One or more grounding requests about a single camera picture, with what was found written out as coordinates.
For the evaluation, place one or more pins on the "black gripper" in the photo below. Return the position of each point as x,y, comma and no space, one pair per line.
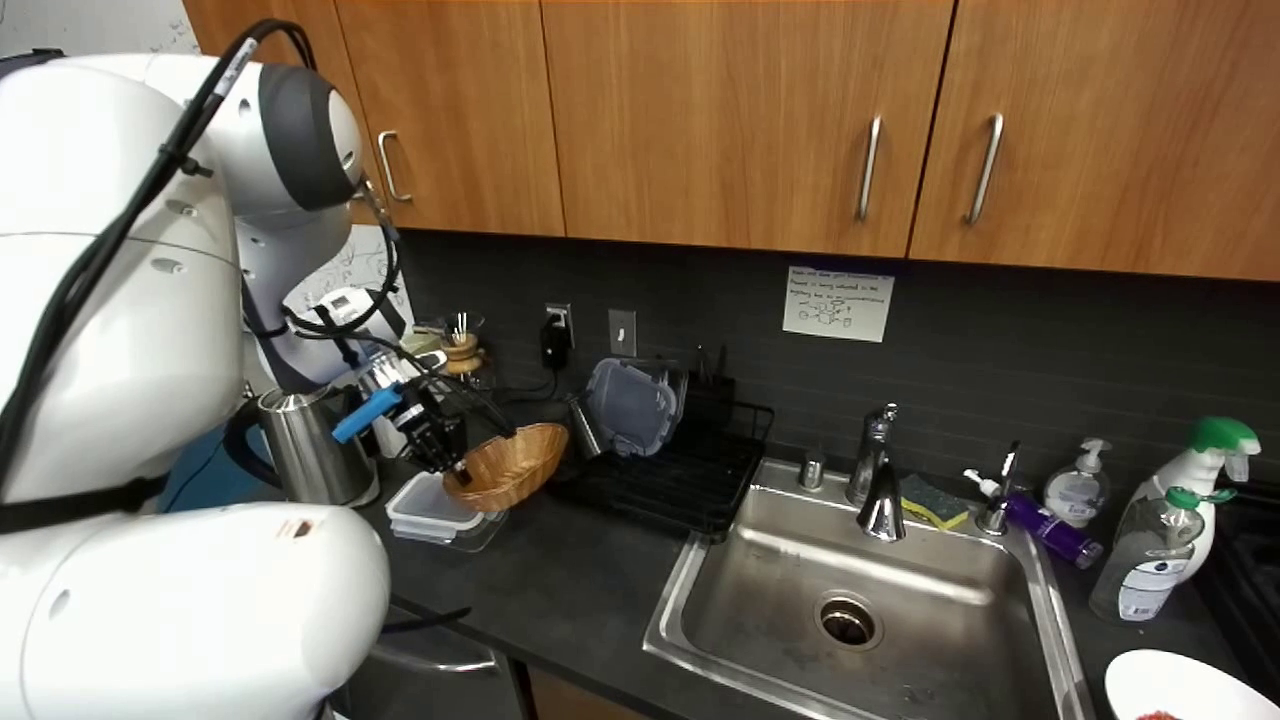
418,406

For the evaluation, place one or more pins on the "woven wicker bowl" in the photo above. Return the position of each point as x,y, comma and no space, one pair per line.
513,466

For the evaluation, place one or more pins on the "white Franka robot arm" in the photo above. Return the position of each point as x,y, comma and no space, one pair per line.
134,335

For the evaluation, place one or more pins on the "clear plastic lunch box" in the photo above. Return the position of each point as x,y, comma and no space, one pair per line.
425,514

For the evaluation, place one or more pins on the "clear glass pitcher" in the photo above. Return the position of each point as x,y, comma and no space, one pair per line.
425,350

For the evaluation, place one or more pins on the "white paper towel roll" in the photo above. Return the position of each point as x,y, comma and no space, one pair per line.
375,375

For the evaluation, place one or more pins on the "stainless steel electric kettle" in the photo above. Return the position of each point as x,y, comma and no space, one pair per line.
306,455

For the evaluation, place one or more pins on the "translucent plastic container lid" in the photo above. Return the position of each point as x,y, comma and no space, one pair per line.
639,406

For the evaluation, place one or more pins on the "blue office chair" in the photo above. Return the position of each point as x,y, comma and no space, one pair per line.
201,480

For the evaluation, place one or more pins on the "black dish rack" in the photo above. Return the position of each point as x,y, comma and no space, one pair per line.
693,480

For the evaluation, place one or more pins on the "wooden lower cabinet door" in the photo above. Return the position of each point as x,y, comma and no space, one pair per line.
572,703

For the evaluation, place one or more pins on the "small chrome sink knob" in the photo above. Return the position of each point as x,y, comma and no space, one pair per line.
813,473

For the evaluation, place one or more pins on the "chrome sink faucet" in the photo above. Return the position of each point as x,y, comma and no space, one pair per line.
881,499

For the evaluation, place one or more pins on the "stainless steel sink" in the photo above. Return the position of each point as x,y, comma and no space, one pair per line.
852,630

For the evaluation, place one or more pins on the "green yellow sponge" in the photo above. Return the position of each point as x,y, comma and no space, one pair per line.
936,505

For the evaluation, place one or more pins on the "chrome sink side sprayer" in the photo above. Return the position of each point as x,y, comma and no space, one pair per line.
993,490

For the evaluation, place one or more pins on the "purple bottle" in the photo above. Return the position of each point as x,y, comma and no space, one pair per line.
1054,528

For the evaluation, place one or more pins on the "clear pump soap dispenser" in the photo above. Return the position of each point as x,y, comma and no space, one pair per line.
1079,490

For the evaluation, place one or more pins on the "clear dish soap bottle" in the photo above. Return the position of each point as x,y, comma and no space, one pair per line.
1155,571

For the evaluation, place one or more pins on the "spray bottle with green trigger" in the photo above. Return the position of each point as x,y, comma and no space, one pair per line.
1207,486

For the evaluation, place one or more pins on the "white ceramic dish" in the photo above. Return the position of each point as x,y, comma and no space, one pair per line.
1174,684

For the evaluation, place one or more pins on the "white wall outlet with plug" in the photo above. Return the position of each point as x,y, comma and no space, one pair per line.
556,335

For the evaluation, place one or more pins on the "white paper wall sign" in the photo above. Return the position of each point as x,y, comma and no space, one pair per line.
838,304

